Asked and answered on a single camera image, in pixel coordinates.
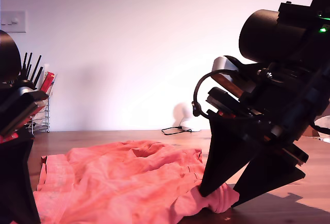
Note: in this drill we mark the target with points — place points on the black chopstick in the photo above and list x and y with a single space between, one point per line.
24 62
39 75
37 65
29 62

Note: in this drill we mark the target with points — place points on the orange cardboard box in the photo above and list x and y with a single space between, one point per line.
310 132

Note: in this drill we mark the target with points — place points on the white round security camera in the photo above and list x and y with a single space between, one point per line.
184 120

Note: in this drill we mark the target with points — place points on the red underwear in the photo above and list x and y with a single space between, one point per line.
116 177

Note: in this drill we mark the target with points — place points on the white light switch plate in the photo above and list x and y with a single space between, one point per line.
13 22

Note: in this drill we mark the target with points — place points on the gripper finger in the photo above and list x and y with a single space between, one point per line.
265 180
224 151
15 182

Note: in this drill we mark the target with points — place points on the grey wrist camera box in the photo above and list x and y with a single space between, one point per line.
224 65
23 110

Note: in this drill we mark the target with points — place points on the white tissue paper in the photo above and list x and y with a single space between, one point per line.
324 123

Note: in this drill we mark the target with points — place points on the red chopstick packet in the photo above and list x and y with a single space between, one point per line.
47 82

